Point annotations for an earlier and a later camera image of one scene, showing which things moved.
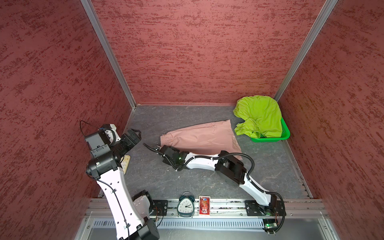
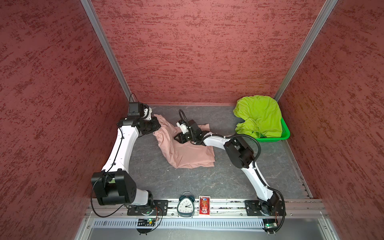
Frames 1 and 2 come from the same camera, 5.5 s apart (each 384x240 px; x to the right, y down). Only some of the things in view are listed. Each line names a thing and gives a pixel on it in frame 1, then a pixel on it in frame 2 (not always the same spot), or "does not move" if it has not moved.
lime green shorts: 261,114 does not move
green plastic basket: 285,134 does not move
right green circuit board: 270,225 does not move
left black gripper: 131,143 -> 156,126
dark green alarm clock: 185,207 does not move
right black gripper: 168,160 -> 182,138
